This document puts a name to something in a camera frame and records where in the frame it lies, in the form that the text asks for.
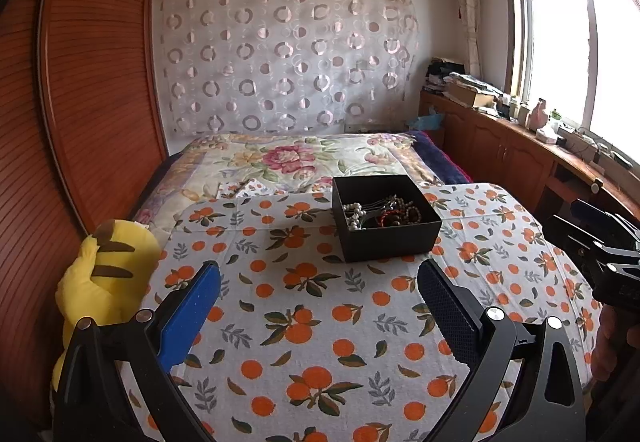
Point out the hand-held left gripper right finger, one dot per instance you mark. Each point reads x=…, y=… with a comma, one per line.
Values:
x=447, y=317

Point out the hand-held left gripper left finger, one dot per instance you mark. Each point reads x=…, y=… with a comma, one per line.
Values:
x=192, y=317

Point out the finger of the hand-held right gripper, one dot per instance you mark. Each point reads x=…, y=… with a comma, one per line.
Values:
x=570, y=234
x=600, y=219

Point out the black jewelry box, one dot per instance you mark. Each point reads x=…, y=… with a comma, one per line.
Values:
x=395, y=242

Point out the person's right hand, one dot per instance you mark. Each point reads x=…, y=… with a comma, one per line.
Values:
x=617, y=347

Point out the yellow plush toy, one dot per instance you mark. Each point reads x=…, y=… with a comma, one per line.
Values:
x=100, y=282

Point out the brown wooden cabinet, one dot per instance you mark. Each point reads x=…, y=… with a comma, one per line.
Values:
x=500, y=151

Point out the pink figurine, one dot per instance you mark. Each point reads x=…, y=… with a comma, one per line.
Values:
x=538, y=114

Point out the orange fruit print bedsheet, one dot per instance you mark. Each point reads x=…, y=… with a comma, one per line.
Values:
x=320, y=322

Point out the purple blanket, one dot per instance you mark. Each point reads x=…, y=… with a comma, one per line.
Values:
x=440, y=161

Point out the floral quilt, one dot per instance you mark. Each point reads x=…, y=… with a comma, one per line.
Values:
x=280, y=156

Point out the blue plastic bag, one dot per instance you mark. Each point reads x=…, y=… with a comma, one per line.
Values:
x=427, y=120

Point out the pile of clutter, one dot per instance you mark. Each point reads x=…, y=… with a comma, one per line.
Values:
x=465, y=84

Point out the sheer circle pattern curtain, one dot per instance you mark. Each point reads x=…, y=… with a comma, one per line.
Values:
x=280, y=51

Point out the wooden frame window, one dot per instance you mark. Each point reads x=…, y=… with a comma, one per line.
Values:
x=560, y=46

